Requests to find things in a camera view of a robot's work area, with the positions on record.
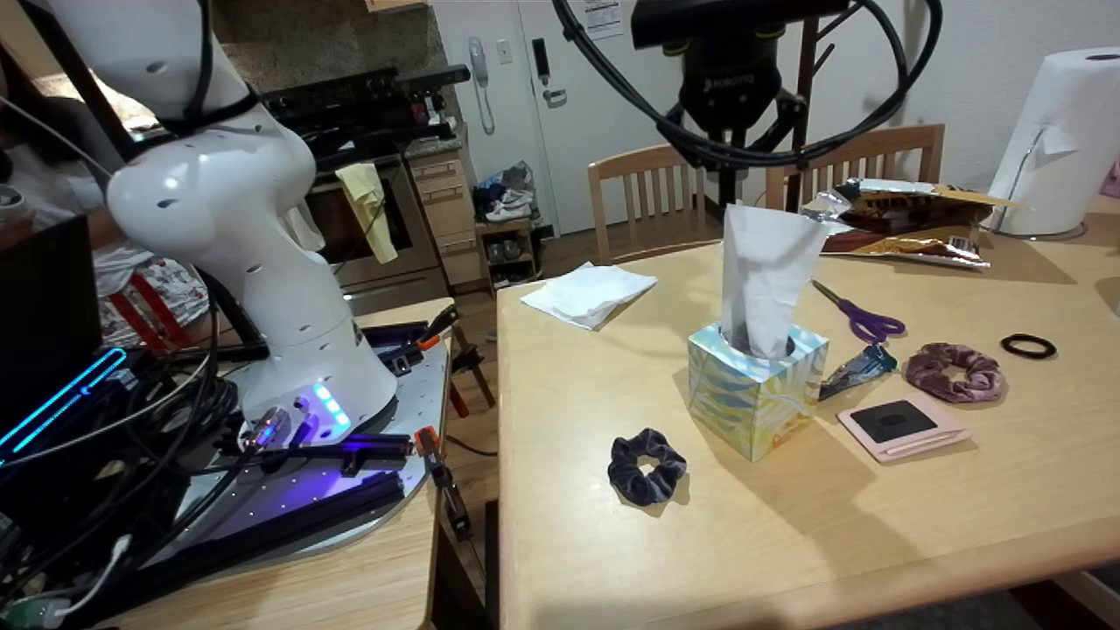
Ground white tissue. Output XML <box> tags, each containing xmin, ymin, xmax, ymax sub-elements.
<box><xmin>712</xmin><ymin>203</ymin><xmax>837</xmax><ymax>363</ymax></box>

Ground yellow cloth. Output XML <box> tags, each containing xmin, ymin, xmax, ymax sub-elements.
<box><xmin>333</xmin><ymin>156</ymin><xmax>402</xmax><ymax>266</ymax></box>

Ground black hair tie ring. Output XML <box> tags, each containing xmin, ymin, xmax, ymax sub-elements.
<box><xmin>998</xmin><ymin>329</ymin><xmax>1060</xmax><ymax>363</ymax></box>

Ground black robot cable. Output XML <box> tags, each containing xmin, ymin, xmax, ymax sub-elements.
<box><xmin>549</xmin><ymin>0</ymin><xmax>945</xmax><ymax>170</ymax></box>

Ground red white bag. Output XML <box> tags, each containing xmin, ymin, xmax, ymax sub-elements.
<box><xmin>99</xmin><ymin>247</ymin><xmax>212</xmax><ymax>354</ymax></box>

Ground black monitor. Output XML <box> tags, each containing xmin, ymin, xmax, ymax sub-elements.
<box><xmin>0</xmin><ymin>212</ymin><xmax>109</xmax><ymax>405</ymax></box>

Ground white paper on wall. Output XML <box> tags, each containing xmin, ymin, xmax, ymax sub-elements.
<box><xmin>577</xmin><ymin>0</ymin><xmax>627</xmax><ymax>38</ymax></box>

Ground white paper towel roll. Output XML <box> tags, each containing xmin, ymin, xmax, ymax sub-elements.
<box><xmin>984</xmin><ymin>45</ymin><xmax>1120</xmax><ymax>241</ymax></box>

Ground black appliance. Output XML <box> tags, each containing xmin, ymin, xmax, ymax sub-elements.
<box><xmin>257</xmin><ymin>64</ymin><xmax>477</xmax><ymax>150</ymax></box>

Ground orange black clamp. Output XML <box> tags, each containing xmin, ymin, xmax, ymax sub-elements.
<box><xmin>413</xmin><ymin>424</ymin><xmax>477</xmax><ymax>538</ymax></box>
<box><xmin>380</xmin><ymin>307</ymin><xmax>458</xmax><ymax>363</ymax></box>

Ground pastel patterned tissue box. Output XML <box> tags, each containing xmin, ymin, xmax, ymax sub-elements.
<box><xmin>681</xmin><ymin>321</ymin><xmax>834</xmax><ymax>466</ymax></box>

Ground purple handled scissors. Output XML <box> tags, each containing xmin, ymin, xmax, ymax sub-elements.
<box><xmin>808</xmin><ymin>276</ymin><xmax>910</xmax><ymax>346</ymax></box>

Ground dark teal wrapper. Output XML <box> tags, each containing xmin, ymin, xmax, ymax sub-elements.
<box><xmin>814</xmin><ymin>338</ymin><xmax>901</xmax><ymax>403</ymax></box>

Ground pink flat device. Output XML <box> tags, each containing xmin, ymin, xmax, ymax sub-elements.
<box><xmin>837</xmin><ymin>389</ymin><xmax>974</xmax><ymax>469</ymax></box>

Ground pair of shoes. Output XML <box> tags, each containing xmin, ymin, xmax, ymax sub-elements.
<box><xmin>480</xmin><ymin>170</ymin><xmax>537</xmax><ymax>226</ymax></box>

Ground wooden cabinet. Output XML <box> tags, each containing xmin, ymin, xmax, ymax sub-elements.
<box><xmin>257</xmin><ymin>64</ymin><xmax>492</xmax><ymax>295</ymax></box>

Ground grey metal base plate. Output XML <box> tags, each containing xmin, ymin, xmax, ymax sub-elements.
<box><xmin>149</xmin><ymin>329</ymin><xmax>458</xmax><ymax>552</ymax></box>

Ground clear plastic utensil packet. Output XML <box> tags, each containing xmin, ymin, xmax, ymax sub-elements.
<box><xmin>802</xmin><ymin>188</ymin><xmax>852</xmax><ymax>223</ymax></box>

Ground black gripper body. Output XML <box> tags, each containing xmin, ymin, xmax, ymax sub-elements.
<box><xmin>677</xmin><ymin>43</ymin><xmax>784</xmax><ymax>150</ymax></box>

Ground white wall phone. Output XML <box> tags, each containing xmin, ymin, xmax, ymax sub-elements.
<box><xmin>464</xmin><ymin>36</ymin><xmax>499</xmax><ymax>136</ymax></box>

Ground white folded napkin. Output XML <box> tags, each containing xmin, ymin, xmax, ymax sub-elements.
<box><xmin>519</xmin><ymin>258</ymin><xmax>662</xmax><ymax>331</ymax></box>

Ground black scrunchie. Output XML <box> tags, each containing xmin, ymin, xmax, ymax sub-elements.
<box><xmin>604</xmin><ymin>424</ymin><xmax>693</xmax><ymax>510</ymax></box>

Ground black box with blue light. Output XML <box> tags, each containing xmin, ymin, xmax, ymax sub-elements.
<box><xmin>0</xmin><ymin>342</ymin><xmax>133</xmax><ymax>459</ymax></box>

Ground maroon scrunchie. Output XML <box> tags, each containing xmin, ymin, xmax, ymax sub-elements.
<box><xmin>901</xmin><ymin>338</ymin><xmax>1008</xmax><ymax>409</ymax></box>

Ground dark coat rack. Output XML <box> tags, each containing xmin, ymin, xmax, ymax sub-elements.
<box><xmin>787</xmin><ymin>0</ymin><xmax>871</xmax><ymax>216</ymax></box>

